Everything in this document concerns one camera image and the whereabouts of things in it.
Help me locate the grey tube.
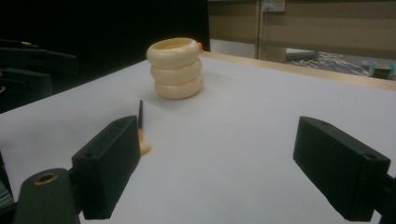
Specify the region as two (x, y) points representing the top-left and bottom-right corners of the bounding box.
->
(284, 49), (319, 62)

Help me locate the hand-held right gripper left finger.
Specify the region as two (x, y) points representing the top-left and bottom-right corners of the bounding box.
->
(71, 115), (141, 220)

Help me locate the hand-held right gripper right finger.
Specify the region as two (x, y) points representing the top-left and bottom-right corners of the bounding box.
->
(292, 116), (391, 222)

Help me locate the cream ringed brush holder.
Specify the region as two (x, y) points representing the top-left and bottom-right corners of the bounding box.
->
(146, 36), (205, 101)

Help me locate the white cable bundle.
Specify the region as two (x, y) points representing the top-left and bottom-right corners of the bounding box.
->
(291, 51), (370, 77)

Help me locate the wooden shelf unit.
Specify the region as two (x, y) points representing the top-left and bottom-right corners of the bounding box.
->
(207, 0), (396, 63)

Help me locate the green box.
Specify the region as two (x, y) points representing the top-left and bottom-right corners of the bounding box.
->
(370, 63), (395, 80)

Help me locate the black curtain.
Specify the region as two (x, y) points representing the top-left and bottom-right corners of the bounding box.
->
(0, 0), (211, 114)

